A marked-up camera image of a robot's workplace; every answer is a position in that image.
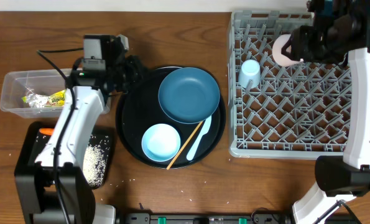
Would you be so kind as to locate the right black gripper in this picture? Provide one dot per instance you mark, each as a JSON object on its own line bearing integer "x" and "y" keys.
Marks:
{"x": 300, "y": 45}

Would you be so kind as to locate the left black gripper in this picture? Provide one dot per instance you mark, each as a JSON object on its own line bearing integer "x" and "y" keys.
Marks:
{"x": 137, "y": 64}

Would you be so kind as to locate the pink cup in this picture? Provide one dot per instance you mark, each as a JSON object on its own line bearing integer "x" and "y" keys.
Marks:
{"x": 277, "y": 54}

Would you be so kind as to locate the yellow snack wrapper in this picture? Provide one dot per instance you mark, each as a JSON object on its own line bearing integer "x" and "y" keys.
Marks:
{"x": 45, "y": 101}

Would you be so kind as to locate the dark blue plate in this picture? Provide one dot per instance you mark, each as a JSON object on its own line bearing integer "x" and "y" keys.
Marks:
{"x": 189, "y": 95}

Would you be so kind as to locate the light blue bowl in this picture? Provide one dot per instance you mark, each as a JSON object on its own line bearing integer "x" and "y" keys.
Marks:
{"x": 160, "y": 142}

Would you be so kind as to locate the light blue cup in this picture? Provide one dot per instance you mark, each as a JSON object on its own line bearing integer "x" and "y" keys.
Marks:
{"x": 250, "y": 72}

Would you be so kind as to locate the wooden chopstick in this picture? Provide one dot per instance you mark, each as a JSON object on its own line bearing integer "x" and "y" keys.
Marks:
{"x": 184, "y": 145}

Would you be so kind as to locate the orange carrot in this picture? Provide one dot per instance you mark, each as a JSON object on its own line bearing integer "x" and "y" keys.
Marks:
{"x": 46, "y": 131}

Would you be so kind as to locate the light blue plastic spoon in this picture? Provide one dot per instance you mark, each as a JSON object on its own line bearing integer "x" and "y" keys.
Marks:
{"x": 204, "y": 130}

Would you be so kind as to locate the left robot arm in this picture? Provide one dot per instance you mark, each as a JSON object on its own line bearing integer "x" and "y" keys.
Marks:
{"x": 51, "y": 185}

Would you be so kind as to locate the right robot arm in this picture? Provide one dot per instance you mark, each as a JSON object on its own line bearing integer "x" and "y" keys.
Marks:
{"x": 340, "y": 179}

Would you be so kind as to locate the grey dishwasher rack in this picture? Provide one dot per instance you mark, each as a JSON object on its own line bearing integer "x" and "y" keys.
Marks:
{"x": 296, "y": 112}

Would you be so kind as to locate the round black tray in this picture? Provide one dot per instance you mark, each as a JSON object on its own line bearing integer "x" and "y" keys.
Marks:
{"x": 139, "y": 109}

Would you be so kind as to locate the clear plastic bin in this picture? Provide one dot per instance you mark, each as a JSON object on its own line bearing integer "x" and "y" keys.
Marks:
{"x": 18, "y": 84}

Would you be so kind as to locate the pile of white rice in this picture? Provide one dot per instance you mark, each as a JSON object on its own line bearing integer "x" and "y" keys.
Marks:
{"x": 95, "y": 163}

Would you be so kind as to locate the black rectangular tray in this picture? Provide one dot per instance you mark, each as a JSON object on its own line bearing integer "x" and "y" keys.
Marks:
{"x": 28, "y": 171}

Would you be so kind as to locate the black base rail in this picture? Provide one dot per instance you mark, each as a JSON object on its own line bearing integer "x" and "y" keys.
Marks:
{"x": 258, "y": 217}

